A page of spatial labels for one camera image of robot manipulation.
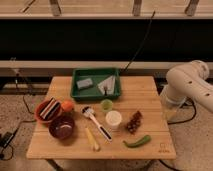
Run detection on grey sponge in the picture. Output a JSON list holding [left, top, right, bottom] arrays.
[[77, 78, 93, 89]]

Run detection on white cup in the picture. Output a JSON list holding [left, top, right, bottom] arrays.
[[105, 111, 122, 130]]

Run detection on wooden table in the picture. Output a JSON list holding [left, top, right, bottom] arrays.
[[27, 76, 176, 159]]

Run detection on black cable floor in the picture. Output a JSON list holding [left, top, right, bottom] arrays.
[[166, 98, 198, 126], [0, 68, 38, 161]]

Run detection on green pepper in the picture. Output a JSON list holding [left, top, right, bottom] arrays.
[[124, 135, 151, 148]]

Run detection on orange fruit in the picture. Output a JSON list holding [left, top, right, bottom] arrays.
[[61, 100, 74, 112]]

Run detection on black cable left floor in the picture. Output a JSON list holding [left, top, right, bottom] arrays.
[[0, 68, 38, 161]]

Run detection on purple bowl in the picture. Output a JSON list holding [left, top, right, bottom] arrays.
[[49, 115, 75, 140]]

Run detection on small green cup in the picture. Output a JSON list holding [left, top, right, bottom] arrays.
[[101, 99, 113, 112]]

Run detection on yellow banana toy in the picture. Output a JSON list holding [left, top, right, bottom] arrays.
[[85, 127, 100, 151]]

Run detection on black cable at back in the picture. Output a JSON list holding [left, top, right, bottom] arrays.
[[119, 10, 156, 76]]

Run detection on green plastic tray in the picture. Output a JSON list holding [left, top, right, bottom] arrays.
[[70, 68, 121, 101]]

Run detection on orange bowl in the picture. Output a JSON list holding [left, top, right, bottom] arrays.
[[34, 99, 61, 125]]

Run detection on brown grape bunch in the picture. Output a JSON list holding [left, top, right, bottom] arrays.
[[125, 111, 142, 134]]

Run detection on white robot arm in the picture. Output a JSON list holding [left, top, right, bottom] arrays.
[[160, 60, 213, 121]]

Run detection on striped sponge block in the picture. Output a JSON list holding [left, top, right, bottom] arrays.
[[39, 98, 60, 120]]

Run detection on white handled brush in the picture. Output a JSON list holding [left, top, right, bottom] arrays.
[[82, 106, 112, 141]]

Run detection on white folded cloth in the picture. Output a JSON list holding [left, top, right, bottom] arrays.
[[98, 76, 115, 95]]

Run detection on black cable right floor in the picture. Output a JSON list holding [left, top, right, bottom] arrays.
[[166, 98, 198, 126]]

